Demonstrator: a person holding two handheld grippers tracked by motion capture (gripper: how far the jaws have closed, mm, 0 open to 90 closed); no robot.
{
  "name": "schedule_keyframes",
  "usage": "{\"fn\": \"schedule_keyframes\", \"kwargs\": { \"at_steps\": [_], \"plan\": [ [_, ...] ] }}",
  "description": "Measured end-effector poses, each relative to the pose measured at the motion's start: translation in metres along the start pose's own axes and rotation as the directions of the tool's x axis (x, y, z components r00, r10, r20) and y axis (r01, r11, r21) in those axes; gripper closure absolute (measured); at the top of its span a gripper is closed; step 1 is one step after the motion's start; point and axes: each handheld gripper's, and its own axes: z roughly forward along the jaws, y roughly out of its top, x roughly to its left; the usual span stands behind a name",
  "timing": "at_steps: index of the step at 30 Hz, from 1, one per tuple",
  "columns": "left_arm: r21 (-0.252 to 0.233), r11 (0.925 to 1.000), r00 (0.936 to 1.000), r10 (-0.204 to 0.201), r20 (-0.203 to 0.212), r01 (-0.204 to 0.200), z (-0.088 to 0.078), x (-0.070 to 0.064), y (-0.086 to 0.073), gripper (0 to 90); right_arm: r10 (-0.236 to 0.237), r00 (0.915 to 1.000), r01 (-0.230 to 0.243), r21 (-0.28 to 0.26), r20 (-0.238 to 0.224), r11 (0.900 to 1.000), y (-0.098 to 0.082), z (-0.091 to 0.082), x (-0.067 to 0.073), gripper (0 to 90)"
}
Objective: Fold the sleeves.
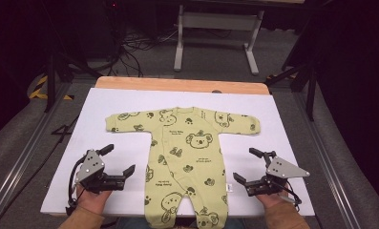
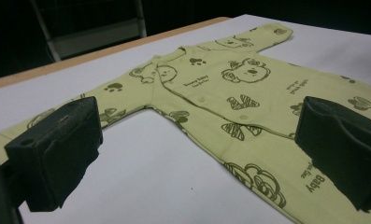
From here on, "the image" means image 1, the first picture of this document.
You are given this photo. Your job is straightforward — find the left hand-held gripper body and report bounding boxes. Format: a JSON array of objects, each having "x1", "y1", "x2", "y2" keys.
[{"x1": 75, "y1": 149, "x2": 128, "y2": 195}]

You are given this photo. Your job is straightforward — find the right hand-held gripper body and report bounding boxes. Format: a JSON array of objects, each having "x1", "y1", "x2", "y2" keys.
[{"x1": 245, "y1": 151, "x2": 310, "y2": 197}]

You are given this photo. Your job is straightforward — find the green printed baby romper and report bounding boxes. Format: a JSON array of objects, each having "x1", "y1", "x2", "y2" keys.
[{"x1": 105, "y1": 106, "x2": 262, "y2": 229}]

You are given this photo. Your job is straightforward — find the person's right hand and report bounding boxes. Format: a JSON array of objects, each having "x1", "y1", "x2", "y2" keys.
[{"x1": 256, "y1": 187, "x2": 290, "y2": 210}]

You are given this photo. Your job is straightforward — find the person's left hand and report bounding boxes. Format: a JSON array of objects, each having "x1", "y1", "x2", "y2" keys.
[{"x1": 75, "y1": 184, "x2": 113, "y2": 216}]

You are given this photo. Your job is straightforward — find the white table mat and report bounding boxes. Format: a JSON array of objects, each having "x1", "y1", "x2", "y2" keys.
[{"x1": 39, "y1": 87, "x2": 316, "y2": 218}]

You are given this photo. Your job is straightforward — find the black tape floor mark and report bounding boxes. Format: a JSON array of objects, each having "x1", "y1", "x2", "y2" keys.
[{"x1": 52, "y1": 115, "x2": 80, "y2": 144}]

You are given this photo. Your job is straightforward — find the black metal stand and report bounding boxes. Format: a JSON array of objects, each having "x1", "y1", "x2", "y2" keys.
[{"x1": 264, "y1": 60, "x2": 319, "y2": 122}]

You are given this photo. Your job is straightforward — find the black tripod stand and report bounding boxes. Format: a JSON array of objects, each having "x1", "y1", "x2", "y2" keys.
[{"x1": 43, "y1": 53, "x2": 102, "y2": 113}]

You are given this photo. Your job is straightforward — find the yellow black hazard tape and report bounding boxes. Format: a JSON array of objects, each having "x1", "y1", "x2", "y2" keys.
[{"x1": 29, "y1": 74, "x2": 75, "y2": 101}]

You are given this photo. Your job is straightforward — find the right hand-held gripper black cable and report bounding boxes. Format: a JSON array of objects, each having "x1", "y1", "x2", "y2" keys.
[{"x1": 279, "y1": 179, "x2": 304, "y2": 213}]

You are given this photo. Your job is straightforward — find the aluminium floor rail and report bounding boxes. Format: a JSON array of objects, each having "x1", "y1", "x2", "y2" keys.
[
  {"x1": 0, "y1": 83, "x2": 72, "y2": 223},
  {"x1": 293, "y1": 92, "x2": 362, "y2": 229}
]

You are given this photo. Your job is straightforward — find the tangle of black floor cables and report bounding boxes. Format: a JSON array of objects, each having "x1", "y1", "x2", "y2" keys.
[{"x1": 104, "y1": 27, "x2": 179, "y2": 78}]

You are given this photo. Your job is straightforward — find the white metal desk frame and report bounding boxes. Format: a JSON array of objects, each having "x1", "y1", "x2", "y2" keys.
[{"x1": 173, "y1": 4, "x2": 265, "y2": 76}]

